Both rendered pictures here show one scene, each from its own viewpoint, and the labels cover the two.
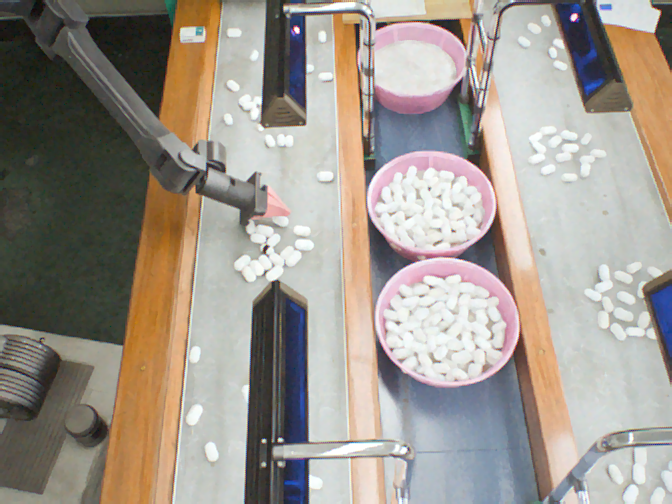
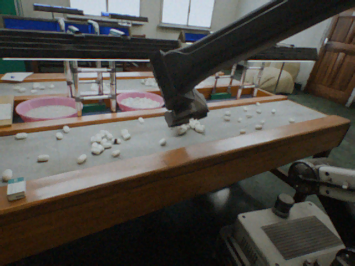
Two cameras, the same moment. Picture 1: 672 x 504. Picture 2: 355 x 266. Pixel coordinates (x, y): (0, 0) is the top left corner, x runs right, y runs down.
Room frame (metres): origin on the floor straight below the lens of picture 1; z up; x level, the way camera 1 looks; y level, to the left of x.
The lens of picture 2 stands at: (1.39, 0.86, 1.20)
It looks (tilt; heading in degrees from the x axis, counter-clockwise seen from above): 29 degrees down; 234
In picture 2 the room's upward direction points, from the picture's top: 7 degrees clockwise
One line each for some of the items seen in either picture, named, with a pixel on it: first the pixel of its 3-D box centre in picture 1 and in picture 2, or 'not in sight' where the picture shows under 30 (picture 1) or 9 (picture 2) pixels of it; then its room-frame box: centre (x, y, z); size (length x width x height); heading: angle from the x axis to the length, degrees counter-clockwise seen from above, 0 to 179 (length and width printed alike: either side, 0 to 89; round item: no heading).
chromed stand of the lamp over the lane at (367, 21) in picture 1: (329, 69); (100, 90); (1.15, -0.03, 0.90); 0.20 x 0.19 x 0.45; 178
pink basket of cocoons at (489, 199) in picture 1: (429, 212); (140, 107); (0.88, -0.22, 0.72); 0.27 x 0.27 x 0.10
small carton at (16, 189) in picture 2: (192, 34); (16, 188); (1.46, 0.31, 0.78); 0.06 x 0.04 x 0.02; 88
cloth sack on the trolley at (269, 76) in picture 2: not in sight; (269, 80); (-2.03, -1.39, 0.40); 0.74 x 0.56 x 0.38; 176
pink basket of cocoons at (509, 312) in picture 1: (444, 329); not in sight; (0.60, -0.21, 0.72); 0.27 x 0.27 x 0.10
